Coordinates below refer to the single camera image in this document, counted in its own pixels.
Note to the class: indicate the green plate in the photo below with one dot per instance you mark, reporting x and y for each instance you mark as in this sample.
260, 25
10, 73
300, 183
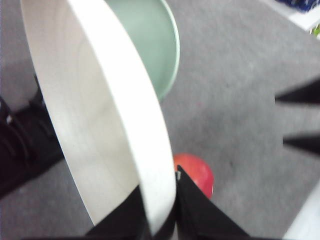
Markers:
155, 31

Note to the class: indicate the black dish rack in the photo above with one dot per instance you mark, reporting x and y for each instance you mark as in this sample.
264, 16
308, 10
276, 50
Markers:
29, 142

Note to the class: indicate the white plate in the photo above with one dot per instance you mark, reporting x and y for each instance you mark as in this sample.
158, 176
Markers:
103, 108

